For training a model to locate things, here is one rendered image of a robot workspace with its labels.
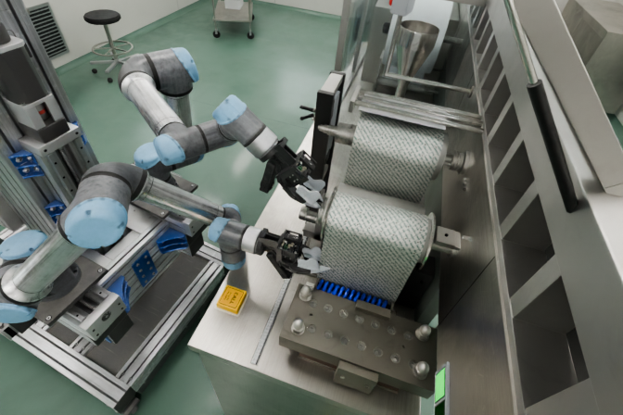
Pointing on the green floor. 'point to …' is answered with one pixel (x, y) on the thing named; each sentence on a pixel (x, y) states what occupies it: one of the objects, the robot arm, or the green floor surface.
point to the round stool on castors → (108, 36)
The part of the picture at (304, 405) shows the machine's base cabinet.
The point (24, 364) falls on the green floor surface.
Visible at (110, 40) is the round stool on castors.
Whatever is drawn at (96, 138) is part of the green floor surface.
